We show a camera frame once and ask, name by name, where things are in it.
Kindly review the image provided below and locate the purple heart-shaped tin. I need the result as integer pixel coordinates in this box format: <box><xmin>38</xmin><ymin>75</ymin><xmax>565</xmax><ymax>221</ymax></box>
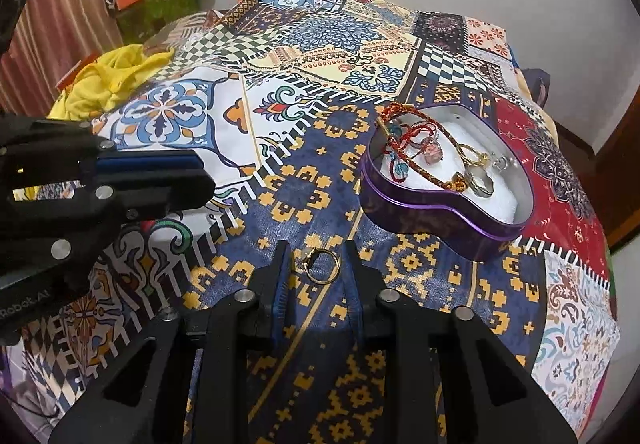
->
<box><xmin>359</xmin><ymin>102</ymin><xmax>533</xmax><ymax>263</ymax></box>

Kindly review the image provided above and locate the yellow cloth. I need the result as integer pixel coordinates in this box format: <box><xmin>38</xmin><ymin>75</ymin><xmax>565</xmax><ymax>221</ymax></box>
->
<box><xmin>47</xmin><ymin>44</ymin><xmax>176</xmax><ymax>122</ymax></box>

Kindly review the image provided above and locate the silver and gold band ring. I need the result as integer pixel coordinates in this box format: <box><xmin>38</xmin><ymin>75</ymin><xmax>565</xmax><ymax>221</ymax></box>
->
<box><xmin>465</xmin><ymin>171</ymin><xmax>496</xmax><ymax>199</ymax></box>

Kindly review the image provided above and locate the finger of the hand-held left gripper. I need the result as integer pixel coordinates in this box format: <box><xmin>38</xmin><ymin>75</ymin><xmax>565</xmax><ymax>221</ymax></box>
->
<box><xmin>0</xmin><ymin>116</ymin><xmax>203</xmax><ymax>175</ymax></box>
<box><xmin>30</xmin><ymin>168</ymin><xmax>217</xmax><ymax>275</ymax></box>

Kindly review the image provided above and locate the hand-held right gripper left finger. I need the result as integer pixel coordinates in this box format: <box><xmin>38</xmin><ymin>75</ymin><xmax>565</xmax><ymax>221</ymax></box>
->
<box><xmin>47</xmin><ymin>240</ymin><xmax>296</xmax><ymax>444</ymax></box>

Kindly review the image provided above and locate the green bag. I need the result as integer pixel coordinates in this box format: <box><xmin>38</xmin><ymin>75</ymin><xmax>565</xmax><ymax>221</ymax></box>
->
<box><xmin>117</xmin><ymin>0</ymin><xmax>198</xmax><ymax>44</ymax></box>

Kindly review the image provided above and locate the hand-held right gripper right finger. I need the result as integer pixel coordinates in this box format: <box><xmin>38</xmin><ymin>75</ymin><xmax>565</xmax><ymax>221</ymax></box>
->
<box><xmin>342</xmin><ymin>240</ymin><xmax>581</xmax><ymax>444</ymax></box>

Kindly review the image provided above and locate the wide gold ring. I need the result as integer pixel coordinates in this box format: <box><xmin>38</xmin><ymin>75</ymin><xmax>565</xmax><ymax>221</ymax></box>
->
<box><xmin>456</xmin><ymin>143</ymin><xmax>490</xmax><ymax>171</ymax></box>

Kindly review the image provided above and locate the red string bracelet pink bead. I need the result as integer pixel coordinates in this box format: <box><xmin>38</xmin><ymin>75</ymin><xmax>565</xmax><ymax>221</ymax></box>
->
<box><xmin>387</xmin><ymin>121</ymin><xmax>447</xmax><ymax>165</ymax></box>

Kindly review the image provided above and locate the patchwork printed blanket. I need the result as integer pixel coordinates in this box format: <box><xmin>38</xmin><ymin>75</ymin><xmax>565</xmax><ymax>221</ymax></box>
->
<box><xmin>20</xmin><ymin>0</ymin><xmax>623</xmax><ymax>444</ymax></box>

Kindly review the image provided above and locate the red braided bracelet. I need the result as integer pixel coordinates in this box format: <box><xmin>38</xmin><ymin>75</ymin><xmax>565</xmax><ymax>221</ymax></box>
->
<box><xmin>376</xmin><ymin>102</ymin><xmax>468</xmax><ymax>192</ymax></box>

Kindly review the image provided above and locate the thin gold ring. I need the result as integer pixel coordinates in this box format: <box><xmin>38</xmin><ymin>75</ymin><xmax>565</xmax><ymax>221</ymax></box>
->
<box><xmin>300</xmin><ymin>249</ymin><xmax>342</xmax><ymax>283</ymax></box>

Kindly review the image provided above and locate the grey backpack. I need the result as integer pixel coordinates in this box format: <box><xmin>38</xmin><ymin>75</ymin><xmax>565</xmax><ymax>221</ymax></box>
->
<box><xmin>522</xmin><ymin>68</ymin><xmax>551</xmax><ymax>109</ymax></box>

